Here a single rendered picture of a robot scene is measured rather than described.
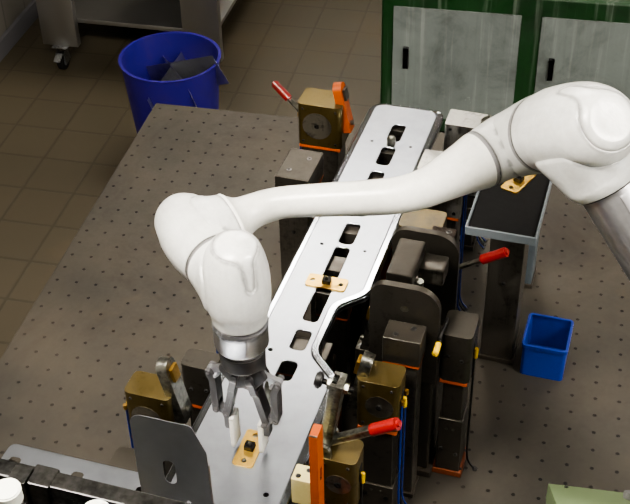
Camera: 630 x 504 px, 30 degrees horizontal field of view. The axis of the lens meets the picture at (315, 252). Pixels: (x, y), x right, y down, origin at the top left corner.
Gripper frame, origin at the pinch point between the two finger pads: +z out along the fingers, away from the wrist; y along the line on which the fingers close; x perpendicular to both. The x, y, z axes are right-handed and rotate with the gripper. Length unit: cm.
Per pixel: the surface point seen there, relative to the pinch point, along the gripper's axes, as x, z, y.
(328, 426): 1.9, -7.5, -15.0
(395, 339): -21.6, -7.4, -20.4
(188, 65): -217, 63, 105
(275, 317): -33.7, 4.3, 6.8
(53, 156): -203, 103, 158
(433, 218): -63, -4, -18
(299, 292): -42.3, 4.3, 4.5
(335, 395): 1.9, -15.1, -16.3
